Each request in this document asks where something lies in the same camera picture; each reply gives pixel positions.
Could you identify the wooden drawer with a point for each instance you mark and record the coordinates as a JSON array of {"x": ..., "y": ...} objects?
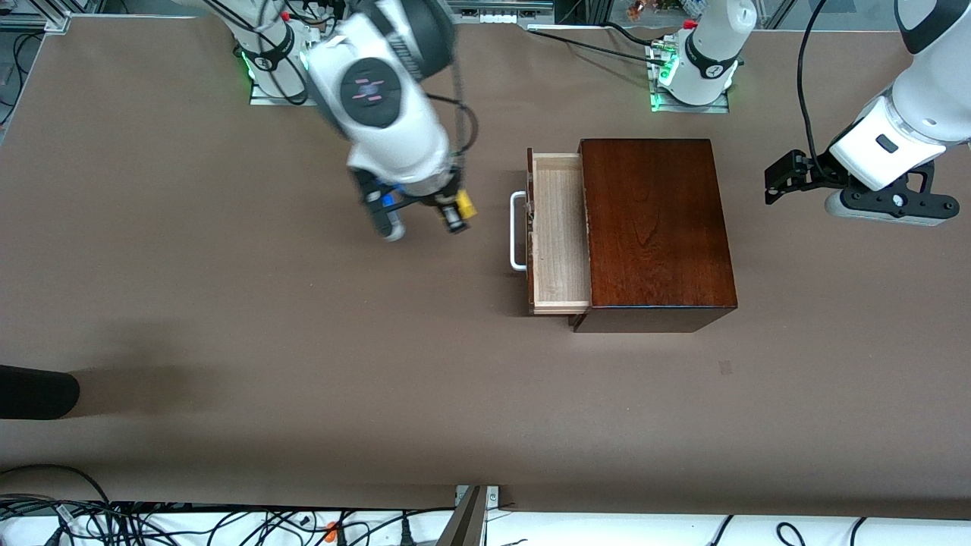
[{"x": 561, "y": 227}]

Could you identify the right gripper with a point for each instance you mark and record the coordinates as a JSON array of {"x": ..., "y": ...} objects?
[{"x": 442, "y": 201}]

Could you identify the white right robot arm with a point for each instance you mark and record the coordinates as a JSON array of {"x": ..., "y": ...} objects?
[{"x": 379, "y": 98}]

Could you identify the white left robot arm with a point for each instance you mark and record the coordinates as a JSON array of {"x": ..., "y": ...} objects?
[{"x": 713, "y": 45}]

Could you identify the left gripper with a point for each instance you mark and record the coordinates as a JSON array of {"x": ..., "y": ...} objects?
[{"x": 812, "y": 174}]

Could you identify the dark brown wooden cabinet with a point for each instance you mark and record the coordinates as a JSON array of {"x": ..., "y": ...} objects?
[{"x": 660, "y": 227}]

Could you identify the yellow block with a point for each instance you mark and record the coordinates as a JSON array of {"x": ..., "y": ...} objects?
[{"x": 466, "y": 205}]

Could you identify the black cylinder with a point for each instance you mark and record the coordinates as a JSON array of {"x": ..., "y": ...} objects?
[{"x": 34, "y": 392}]

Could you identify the white power strip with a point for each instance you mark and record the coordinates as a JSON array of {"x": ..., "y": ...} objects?
[{"x": 497, "y": 17}]

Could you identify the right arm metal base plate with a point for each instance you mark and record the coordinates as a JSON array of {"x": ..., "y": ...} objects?
[{"x": 262, "y": 100}]

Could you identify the silver post bracket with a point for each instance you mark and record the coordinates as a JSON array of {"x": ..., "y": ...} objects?
[{"x": 492, "y": 497}]

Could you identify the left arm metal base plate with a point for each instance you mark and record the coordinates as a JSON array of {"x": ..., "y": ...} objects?
[{"x": 721, "y": 106}]

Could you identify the dark metal post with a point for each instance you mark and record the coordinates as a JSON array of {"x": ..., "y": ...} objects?
[{"x": 464, "y": 523}]

